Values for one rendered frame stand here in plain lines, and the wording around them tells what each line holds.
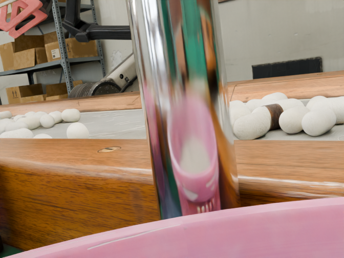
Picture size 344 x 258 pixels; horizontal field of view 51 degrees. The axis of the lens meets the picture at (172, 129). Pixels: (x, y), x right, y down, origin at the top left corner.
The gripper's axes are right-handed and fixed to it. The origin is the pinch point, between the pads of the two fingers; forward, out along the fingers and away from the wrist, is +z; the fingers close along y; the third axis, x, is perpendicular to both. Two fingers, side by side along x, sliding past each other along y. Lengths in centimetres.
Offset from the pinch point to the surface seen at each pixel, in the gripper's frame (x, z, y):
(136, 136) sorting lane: -21.9, 4.0, -38.3
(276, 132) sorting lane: -29, -2, -48
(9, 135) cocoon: -11.5, 10.5, -33.1
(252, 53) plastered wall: -104, -75, 152
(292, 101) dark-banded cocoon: -30, -6, -46
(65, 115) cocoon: -15.7, 7.6, -14.7
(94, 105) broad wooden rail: -19.7, 4.3, -2.1
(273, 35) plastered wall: -106, -89, 139
